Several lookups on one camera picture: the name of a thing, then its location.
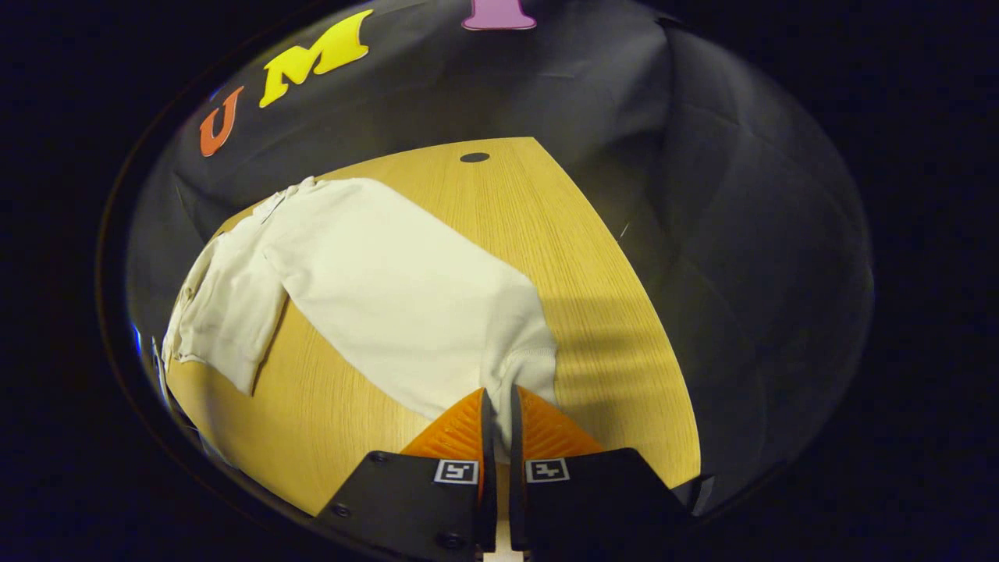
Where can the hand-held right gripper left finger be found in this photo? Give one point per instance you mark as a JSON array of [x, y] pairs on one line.
[[489, 468]]

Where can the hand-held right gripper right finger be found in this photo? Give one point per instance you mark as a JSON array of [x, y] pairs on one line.
[[516, 468]]

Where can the cream sweatshirt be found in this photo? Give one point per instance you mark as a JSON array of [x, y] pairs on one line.
[[390, 297]]

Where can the black backdrop cloth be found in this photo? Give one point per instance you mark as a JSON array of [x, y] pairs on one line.
[[702, 273]]

